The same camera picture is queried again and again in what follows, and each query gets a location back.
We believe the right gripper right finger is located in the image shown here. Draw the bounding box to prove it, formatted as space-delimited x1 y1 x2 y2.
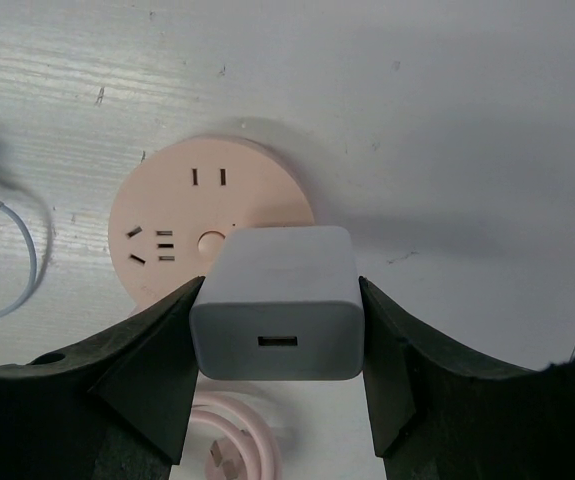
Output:
360 280 575 479

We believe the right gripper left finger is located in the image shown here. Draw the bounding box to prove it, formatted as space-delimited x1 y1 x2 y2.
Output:
0 278 202 479

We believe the pink power cord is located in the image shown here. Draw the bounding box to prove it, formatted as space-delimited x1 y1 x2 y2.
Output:
186 390 283 480

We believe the white USB charger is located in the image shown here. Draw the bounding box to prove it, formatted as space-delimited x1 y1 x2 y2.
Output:
190 226 365 381

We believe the pink round power strip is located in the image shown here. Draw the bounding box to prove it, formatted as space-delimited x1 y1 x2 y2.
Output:
108 136 315 309

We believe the light blue cable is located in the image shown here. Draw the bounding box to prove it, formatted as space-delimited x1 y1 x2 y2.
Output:
0 174 38 329

